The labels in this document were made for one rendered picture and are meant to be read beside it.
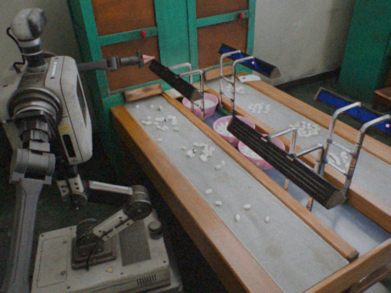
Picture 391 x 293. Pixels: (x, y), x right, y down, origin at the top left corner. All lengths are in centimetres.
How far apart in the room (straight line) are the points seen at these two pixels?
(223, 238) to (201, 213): 17
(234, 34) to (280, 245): 188
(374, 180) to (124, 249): 133
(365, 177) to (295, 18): 272
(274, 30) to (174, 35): 179
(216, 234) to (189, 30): 164
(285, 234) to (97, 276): 91
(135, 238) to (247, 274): 74
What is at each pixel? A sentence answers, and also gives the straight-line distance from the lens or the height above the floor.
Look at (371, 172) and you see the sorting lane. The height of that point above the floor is 74.
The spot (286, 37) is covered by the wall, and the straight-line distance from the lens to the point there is 425.
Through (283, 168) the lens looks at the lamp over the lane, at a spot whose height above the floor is 107.
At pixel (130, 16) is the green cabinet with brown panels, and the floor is 136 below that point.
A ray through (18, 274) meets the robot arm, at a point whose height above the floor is 113.
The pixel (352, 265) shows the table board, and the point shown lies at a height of 74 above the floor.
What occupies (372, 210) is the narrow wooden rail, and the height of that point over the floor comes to 73.
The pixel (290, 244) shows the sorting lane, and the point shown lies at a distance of 146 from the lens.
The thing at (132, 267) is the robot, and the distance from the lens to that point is 173.
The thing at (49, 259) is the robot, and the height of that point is 47.
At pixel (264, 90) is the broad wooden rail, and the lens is 262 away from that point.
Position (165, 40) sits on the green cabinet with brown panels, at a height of 116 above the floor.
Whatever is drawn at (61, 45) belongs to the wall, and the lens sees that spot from 321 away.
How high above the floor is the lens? 185
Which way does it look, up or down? 35 degrees down
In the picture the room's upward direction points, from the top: 3 degrees counter-clockwise
